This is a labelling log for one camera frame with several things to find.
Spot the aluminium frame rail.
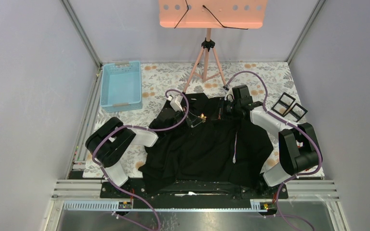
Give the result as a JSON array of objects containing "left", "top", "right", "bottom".
[{"left": 60, "top": 0, "right": 104, "bottom": 67}]

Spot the gold leaf brooch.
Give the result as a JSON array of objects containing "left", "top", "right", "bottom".
[{"left": 199, "top": 114, "right": 207, "bottom": 123}]

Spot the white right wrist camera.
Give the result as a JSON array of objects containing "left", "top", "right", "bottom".
[{"left": 225, "top": 89, "right": 235, "bottom": 102}]

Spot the pink music stand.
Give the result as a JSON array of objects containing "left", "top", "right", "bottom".
[{"left": 158, "top": 0, "right": 268, "bottom": 92}]

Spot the floral table mat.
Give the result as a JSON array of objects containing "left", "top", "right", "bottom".
[{"left": 82, "top": 61, "right": 312, "bottom": 179}]

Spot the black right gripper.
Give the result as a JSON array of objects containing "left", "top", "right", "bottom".
[{"left": 210, "top": 97, "right": 241, "bottom": 122}]

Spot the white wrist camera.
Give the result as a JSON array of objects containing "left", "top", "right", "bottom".
[
  {"left": 225, "top": 89, "right": 235, "bottom": 102},
  {"left": 167, "top": 94, "right": 183, "bottom": 112}
]

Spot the light blue plastic basket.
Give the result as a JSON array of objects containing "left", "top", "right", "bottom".
[{"left": 100, "top": 61, "right": 143, "bottom": 113}]

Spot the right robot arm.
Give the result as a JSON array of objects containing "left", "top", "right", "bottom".
[{"left": 222, "top": 85, "right": 323, "bottom": 198}]

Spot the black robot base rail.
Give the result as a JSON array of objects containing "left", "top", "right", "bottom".
[{"left": 100, "top": 178, "right": 288, "bottom": 213}]

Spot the black brooch display tray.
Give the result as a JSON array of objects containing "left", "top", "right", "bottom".
[{"left": 271, "top": 92, "right": 308, "bottom": 122}]

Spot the black shirt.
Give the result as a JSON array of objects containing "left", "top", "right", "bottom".
[{"left": 139, "top": 93, "right": 273, "bottom": 193}]

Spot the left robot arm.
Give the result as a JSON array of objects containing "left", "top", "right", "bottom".
[{"left": 85, "top": 107, "right": 189, "bottom": 198}]

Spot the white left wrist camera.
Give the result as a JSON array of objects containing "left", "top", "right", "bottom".
[{"left": 167, "top": 94, "right": 183, "bottom": 112}]

